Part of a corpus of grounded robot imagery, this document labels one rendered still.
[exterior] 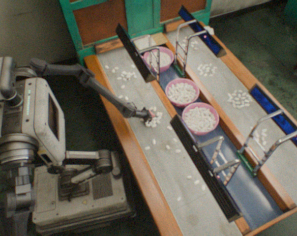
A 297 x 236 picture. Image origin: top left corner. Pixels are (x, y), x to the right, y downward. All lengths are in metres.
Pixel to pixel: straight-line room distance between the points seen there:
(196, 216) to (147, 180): 0.36
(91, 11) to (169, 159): 1.30
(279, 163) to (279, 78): 1.77
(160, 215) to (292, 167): 0.92
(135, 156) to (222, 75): 1.02
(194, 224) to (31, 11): 2.56
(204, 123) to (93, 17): 1.22
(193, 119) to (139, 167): 0.56
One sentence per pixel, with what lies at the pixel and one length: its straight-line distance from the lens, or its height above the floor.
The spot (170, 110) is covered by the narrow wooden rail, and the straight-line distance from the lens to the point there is 1.90.
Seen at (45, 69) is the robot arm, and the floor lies 1.28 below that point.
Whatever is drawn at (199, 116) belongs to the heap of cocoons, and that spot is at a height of 0.74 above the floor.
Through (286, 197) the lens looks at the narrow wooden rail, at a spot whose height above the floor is 0.76.
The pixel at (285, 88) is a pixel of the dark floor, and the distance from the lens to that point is 3.40.
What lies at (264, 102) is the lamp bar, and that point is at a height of 1.08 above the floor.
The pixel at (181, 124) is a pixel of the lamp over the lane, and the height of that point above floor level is 1.11.
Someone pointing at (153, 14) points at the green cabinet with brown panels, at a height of 0.98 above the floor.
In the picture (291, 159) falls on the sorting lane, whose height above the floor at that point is 0.74.
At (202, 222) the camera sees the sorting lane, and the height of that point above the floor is 0.74.
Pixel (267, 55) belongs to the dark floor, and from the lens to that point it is 3.74.
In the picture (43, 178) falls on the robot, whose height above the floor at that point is 0.47.
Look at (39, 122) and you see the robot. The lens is 1.14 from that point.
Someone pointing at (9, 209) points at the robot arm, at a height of 1.33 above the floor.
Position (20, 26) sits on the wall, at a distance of 3.18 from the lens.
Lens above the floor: 2.30
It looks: 55 degrees down
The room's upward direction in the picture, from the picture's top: 3 degrees counter-clockwise
